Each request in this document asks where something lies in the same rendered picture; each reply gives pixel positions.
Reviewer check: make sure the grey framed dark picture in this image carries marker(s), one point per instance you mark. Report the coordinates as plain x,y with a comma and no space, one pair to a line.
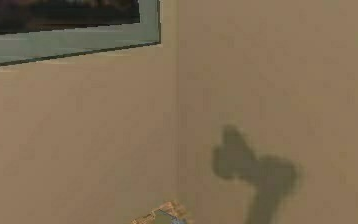
70,36

